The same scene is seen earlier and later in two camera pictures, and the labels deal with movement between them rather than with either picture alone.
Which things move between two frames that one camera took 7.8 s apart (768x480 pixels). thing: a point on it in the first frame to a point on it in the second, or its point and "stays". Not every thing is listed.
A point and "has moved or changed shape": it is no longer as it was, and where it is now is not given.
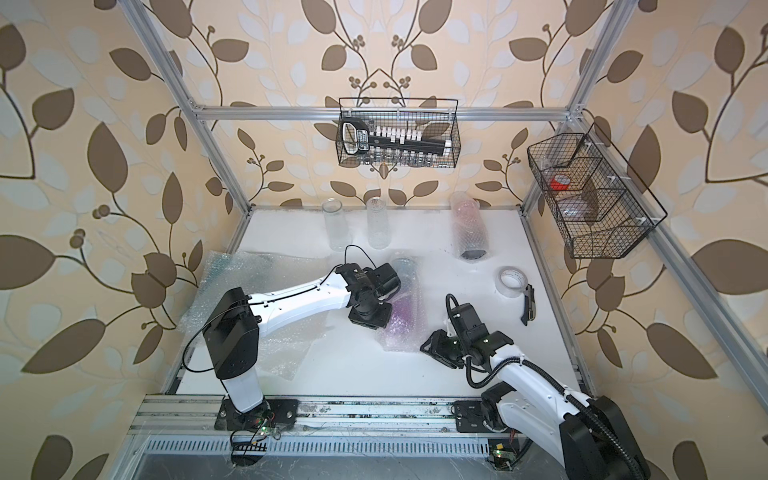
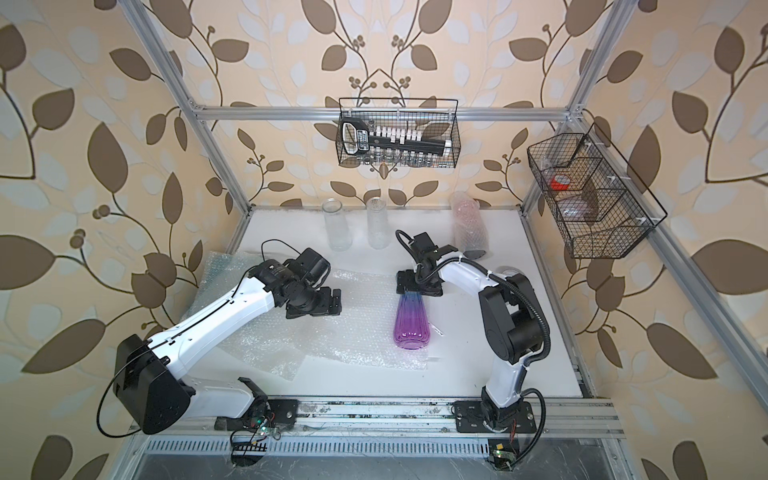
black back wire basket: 392,132 stays
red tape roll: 560,182 stays
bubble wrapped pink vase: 470,235 stays
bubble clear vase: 378,223 stays
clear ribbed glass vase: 338,230 stays
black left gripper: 382,323 to 328,309
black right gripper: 436,347 to 435,290
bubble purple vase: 406,331 has moved or changed shape
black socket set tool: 356,138 stays
